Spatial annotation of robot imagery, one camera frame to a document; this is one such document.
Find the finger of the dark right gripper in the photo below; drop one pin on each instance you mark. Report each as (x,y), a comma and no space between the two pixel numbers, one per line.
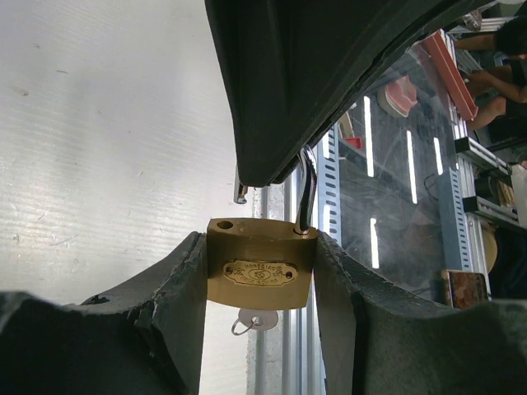
(291,68)

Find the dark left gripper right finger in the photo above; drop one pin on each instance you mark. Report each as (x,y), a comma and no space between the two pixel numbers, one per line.
(378,338)

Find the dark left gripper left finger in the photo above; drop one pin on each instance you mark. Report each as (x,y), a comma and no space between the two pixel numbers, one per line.
(143,336)

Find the medium brass padlock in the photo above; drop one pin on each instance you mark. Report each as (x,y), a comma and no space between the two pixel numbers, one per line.
(262,266)

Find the person behind glass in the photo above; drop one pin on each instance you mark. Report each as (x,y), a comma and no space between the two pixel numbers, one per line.
(508,80)

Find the white slotted cable duct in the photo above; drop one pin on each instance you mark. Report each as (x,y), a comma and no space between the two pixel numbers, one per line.
(329,210)

